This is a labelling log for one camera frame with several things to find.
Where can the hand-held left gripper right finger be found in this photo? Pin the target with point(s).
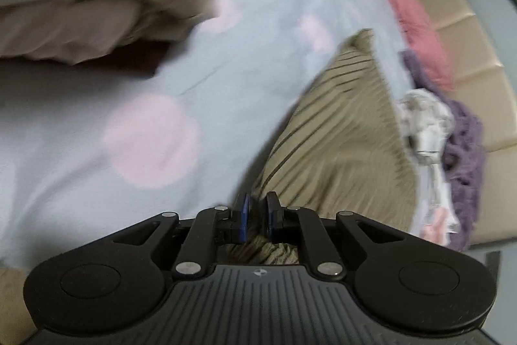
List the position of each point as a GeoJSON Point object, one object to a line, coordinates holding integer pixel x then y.
{"type": "Point", "coordinates": [270, 216]}

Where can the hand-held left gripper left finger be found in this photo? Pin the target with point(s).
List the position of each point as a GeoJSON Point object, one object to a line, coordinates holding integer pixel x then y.
{"type": "Point", "coordinates": [243, 216]}

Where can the olive striped pants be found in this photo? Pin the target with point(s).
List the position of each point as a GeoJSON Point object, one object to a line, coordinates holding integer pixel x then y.
{"type": "Point", "coordinates": [343, 143]}

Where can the white folded cloth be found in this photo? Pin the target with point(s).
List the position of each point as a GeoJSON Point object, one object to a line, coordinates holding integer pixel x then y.
{"type": "Point", "coordinates": [434, 187]}

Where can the pink garment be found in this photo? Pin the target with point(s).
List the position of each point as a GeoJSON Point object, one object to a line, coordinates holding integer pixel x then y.
{"type": "Point", "coordinates": [440, 225]}

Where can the white shirt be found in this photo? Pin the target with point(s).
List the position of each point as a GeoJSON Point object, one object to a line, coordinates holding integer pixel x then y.
{"type": "Point", "coordinates": [426, 118]}

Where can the purple fleece robe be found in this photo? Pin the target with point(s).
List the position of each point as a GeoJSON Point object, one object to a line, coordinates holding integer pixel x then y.
{"type": "Point", "coordinates": [464, 143]}

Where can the pink pillow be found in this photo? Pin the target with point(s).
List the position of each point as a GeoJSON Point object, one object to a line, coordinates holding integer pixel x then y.
{"type": "Point", "coordinates": [420, 29]}

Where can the beige padded headboard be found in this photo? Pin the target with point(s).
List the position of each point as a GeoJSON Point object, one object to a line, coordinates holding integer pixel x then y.
{"type": "Point", "coordinates": [484, 58]}

